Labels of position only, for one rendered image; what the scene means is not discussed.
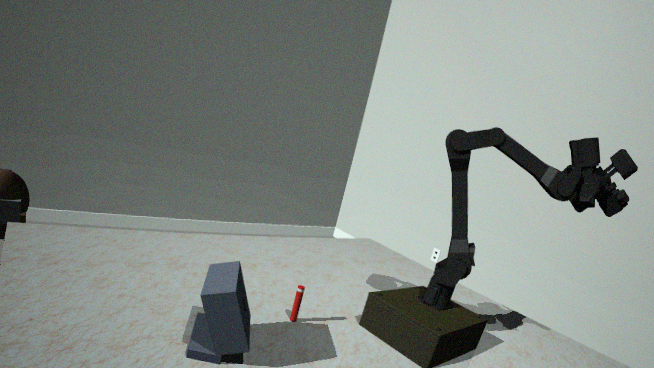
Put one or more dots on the red peg with grey band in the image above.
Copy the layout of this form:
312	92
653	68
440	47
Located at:
297	302

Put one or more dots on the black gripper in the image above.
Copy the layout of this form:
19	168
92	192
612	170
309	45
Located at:
623	164

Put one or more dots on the dark navy sloped panel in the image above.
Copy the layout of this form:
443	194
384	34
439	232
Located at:
225	326

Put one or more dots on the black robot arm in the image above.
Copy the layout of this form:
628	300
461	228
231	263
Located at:
560	185

